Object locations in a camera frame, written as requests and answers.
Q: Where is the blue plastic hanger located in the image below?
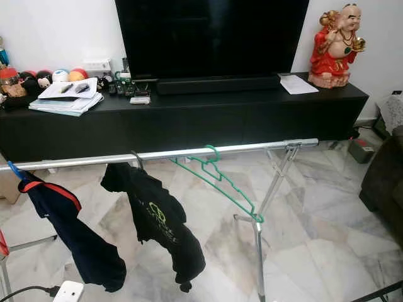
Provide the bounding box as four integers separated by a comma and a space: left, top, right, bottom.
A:
8, 160, 28, 182

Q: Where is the red plastic hanger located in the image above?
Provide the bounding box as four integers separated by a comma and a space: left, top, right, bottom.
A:
0, 229, 11, 258

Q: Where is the black plastic hanger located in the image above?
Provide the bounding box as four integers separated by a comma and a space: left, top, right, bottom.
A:
130, 149, 146, 170

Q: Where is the green plastic hanger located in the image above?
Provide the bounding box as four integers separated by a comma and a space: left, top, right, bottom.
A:
169, 144, 266, 225

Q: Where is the red lidded snack jar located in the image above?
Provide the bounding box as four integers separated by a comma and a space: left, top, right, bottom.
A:
0, 66, 26, 98

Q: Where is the stack of white papers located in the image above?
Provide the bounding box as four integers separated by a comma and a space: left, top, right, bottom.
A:
28, 77, 101, 118

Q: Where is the blue gold trophy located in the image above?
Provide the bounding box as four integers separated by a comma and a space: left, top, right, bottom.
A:
0, 38, 11, 67

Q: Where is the white blue round toy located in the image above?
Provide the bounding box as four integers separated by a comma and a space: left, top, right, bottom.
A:
52, 69, 70, 83

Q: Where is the orange ball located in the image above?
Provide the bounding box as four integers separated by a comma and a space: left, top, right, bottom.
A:
67, 68, 89, 82

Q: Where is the white power socket box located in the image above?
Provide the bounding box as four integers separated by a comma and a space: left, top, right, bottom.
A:
82, 59, 113, 77

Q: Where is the silver metal clothes rack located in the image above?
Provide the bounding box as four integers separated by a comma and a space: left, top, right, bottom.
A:
0, 137, 321, 302

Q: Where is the black T-shirt large green logo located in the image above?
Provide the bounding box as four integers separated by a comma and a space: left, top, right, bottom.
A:
101, 162, 207, 294

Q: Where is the black low television console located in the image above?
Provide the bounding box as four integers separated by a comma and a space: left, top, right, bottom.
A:
0, 78, 370, 165

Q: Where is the black soundbar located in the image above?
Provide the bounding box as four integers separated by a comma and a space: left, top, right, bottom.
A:
156, 74, 281, 96

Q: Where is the black flat screen television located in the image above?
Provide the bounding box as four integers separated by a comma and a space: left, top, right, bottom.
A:
115, 0, 310, 80

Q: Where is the white paper sheet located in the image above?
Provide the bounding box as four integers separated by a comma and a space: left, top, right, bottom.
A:
279, 73, 321, 96

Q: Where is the red gold laughing Buddha statue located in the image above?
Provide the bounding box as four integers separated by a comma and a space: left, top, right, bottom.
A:
309, 3, 366, 89

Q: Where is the grey red floor device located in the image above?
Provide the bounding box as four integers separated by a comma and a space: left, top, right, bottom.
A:
348, 137, 378, 165

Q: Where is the side table white lace cloth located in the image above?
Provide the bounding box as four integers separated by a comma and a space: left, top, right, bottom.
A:
376, 91, 403, 134

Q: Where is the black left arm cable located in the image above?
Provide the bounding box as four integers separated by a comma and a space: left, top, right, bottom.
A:
0, 286, 62, 302

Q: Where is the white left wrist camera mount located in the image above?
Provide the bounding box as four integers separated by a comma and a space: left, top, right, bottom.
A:
53, 280, 85, 302

